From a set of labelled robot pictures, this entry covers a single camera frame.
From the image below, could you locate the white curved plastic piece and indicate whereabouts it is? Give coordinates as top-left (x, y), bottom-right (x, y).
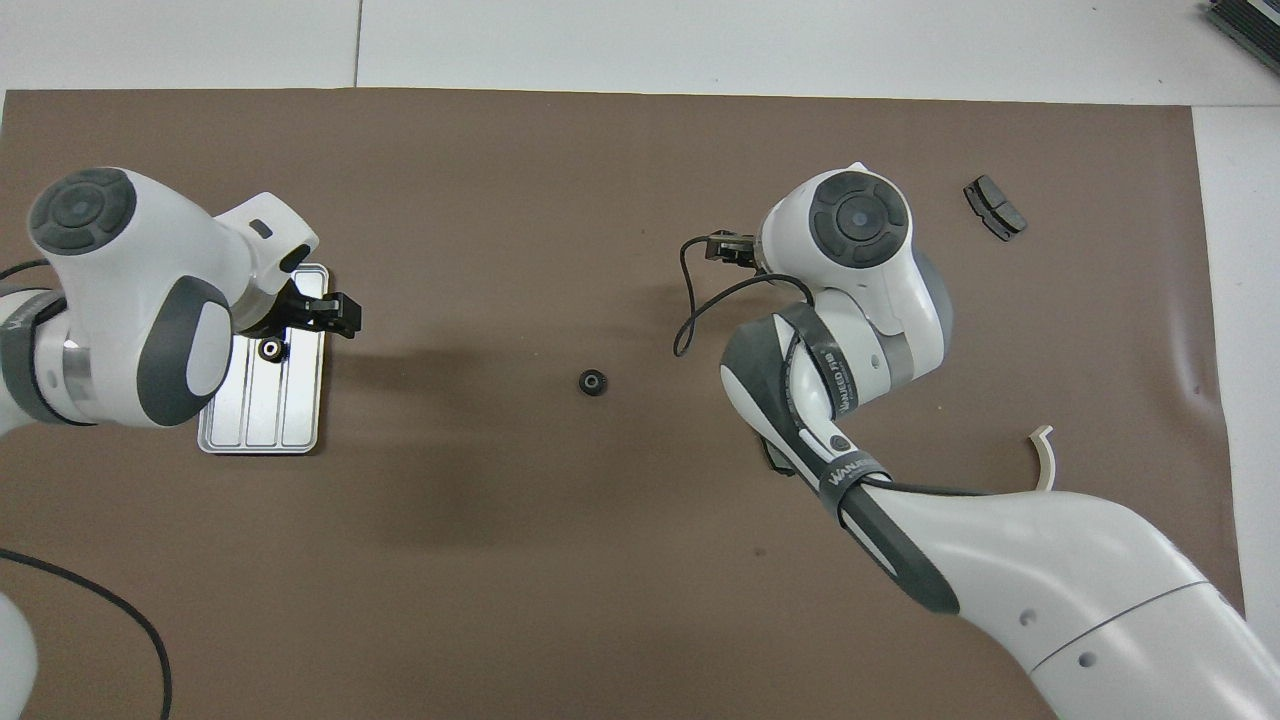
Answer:
top-left (1029, 425), bottom-right (1058, 492)

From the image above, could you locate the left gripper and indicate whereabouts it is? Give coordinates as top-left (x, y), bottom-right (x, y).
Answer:
top-left (244, 283), bottom-right (321, 339)

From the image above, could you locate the black brake pad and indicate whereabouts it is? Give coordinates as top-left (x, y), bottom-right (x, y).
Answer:
top-left (963, 175), bottom-right (1028, 243)

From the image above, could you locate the silver metal tray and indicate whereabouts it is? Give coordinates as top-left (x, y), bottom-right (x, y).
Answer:
top-left (197, 263), bottom-right (330, 456)

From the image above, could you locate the black stand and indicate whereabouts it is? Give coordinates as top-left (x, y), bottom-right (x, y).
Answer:
top-left (1204, 0), bottom-right (1280, 72)

